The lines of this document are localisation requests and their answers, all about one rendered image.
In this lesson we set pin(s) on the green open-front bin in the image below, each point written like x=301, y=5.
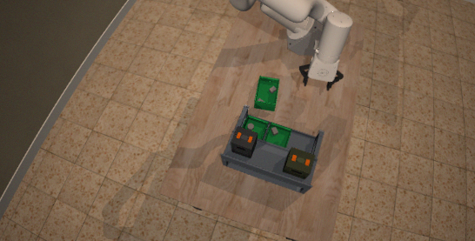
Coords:
x=259, y=125
x=282, y=136
x=270, y=100

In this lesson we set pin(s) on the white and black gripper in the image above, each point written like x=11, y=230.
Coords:
x=321, y=70

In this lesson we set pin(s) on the dark olive tool case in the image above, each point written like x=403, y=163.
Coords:
x=299, y=163

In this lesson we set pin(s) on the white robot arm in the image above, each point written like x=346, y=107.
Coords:
x=294, y=14

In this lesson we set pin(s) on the black tool case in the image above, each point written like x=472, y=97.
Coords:
x=243, y=140

